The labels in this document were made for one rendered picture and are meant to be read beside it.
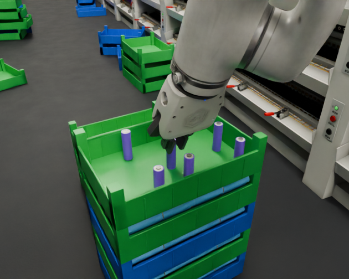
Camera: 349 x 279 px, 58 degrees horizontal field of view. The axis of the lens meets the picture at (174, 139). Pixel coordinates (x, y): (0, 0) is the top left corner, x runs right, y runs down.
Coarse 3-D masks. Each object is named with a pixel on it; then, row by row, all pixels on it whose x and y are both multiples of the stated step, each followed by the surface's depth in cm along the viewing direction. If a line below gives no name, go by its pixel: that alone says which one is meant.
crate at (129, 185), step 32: (128, 128) 64; (224, 128) 67; (96, 160) 63; (160, 160) 63; (224, 160) 63; (256, 160) 58; (96, 192) 54; (128, 192) 55; (160, 192) 49; (192, 192) 53; (128, 224) 49
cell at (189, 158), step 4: (184, 156) 54; (188, 156) 53; (192, 156) 54; (184, 160) 54; (188, 160) 53; (192, 160) 53; (184, 164) 54; (188, 164) 54; (192, 164) 54; (184, 168) 54; (188, 168) 54; (192, 168) 54; (184, 172) 55; (188, 172) 54; (192, 172) 55; (184, 176) 55
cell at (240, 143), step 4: (236, 140) 58; (240, 140) 58; (244, 140) 58; (236, 144) 58; (240, 144) 58; (244, 144) 58; (236, 148) 59; (240, 148) 58; (236, 152) 59; (240, 152) 59; (236, 156) 59
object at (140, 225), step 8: (248, 176) 61; (232, 184) 60; (240, 184) 61; (216, 192) 58; (224, 192) 61; (192, 200) 56; (200, 200) 57; (208, 200) 59; (176, 208) 54; (184, 208) 55; (152, 216) 52; (160, 216) 53; (168, 216) 56; (136, 224) 51; (144, 224) 52; (152, 224) 54
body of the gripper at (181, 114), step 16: (160, 96) 46; (176, 96) 42; (192, 96) 42; (208, 96) 43; (160, 112) 47; (176, 112) 44; (192, 112) 46; (208, 112) 48; (160, 128) 48; (176, 128) 48; (192, 128) 50
